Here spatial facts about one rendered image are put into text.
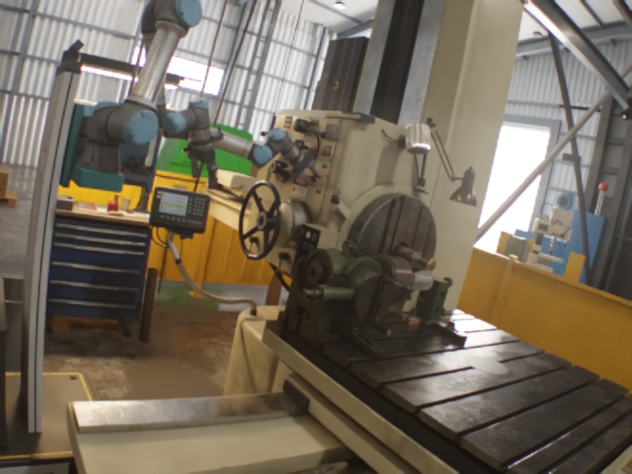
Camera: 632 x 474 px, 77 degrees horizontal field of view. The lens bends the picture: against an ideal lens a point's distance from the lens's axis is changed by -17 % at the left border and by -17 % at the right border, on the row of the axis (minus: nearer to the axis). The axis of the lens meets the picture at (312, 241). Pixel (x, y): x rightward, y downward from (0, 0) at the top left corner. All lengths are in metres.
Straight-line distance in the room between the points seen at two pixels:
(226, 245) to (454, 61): 3.28
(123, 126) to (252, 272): 4.02
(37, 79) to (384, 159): 13.38
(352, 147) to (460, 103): 0.80
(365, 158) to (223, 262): 3.18
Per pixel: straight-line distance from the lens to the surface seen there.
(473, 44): 2.81
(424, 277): 2.13
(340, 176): 2.16
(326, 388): 1.63
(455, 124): 2.67
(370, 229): 2.17
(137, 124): 1.47
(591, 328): 3.96
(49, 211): 1.74
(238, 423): 1.64
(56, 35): 15.14
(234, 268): 5.22
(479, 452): 1.29
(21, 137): 15.01
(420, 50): 2.96
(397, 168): 2.37
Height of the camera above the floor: 1.58
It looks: 9 degrees down
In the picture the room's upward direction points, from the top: 13 degrees clockwise
